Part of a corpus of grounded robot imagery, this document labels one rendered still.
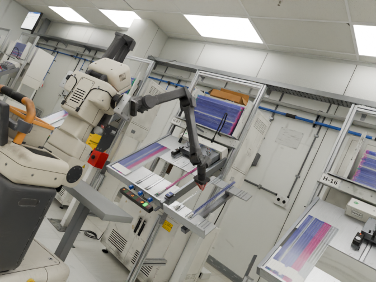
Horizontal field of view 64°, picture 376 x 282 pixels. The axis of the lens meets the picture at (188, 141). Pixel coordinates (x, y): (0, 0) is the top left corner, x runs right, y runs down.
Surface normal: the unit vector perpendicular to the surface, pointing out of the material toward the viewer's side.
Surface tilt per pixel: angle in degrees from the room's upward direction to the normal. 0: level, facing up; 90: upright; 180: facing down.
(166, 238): 90
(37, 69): 90
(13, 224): 90
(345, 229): 45
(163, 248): 90
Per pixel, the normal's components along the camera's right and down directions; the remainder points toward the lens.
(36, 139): 0.81, 0.41
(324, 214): -0.07, -0.86
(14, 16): 0.71, 0.31
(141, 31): -0.55, -0.32
